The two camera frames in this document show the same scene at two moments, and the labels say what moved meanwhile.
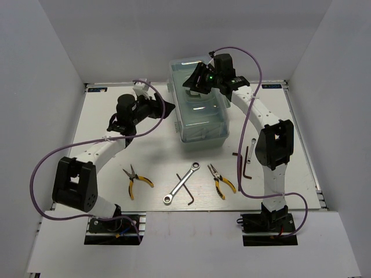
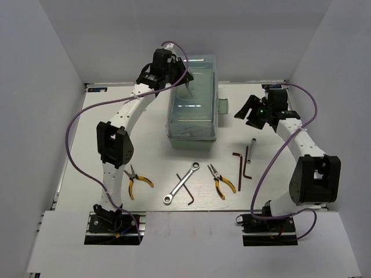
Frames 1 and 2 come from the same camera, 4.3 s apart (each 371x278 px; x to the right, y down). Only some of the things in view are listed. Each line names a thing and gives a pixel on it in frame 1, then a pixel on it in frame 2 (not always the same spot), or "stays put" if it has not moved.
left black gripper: x=156 y=105 to x=183 y=77
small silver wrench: x=253 y=141 stays put
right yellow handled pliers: x=217 y=177 stays put
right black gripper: x=199 y=71 to x=251 y=103
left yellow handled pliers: x=132 y=176 stays put
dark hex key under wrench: x=187 y=190 stays put
